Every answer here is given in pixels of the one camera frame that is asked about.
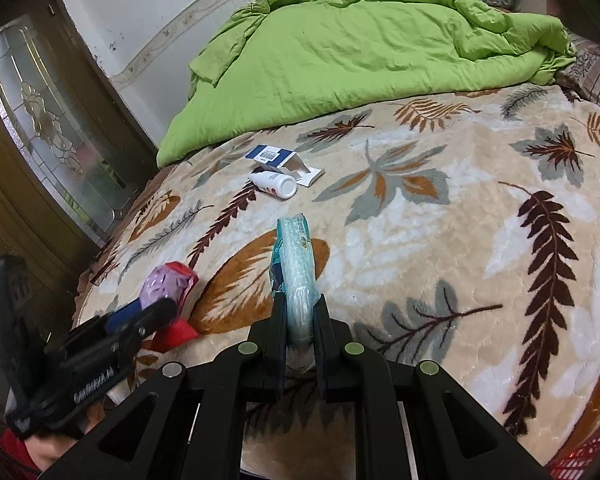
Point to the striped brown pillow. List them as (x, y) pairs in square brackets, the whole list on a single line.
[(595, 75)]

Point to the person's left hand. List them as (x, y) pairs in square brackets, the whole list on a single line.
[(47, 452)]

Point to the leaf-printed beige blanket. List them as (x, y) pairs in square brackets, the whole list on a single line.
[(455, 260)]

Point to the green quilt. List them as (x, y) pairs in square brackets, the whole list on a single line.
[(355, 50)]

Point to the red shiny packet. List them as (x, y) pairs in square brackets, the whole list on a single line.
[(180, 280)]

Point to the red mesh basket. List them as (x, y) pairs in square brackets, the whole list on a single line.
[(582, 457)]

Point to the small white bottle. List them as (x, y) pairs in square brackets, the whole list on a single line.
[(275, 185)]

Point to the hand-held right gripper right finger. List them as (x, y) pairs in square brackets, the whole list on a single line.
[(321, 350)]

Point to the blue and white box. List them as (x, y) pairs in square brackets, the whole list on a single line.
[(270, 154)]

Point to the wooden glass-panel door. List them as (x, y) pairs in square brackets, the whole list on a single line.
[(45, 110)]

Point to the person's left forearm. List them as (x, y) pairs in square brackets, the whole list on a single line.
[(12, 460)]

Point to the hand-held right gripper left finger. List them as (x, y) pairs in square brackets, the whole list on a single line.
[(280, 345)]

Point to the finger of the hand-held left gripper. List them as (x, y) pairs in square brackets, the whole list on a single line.
[(120, 319), (155, 317)]

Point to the teal tissue packet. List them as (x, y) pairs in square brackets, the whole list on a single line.
[(292, 270)]

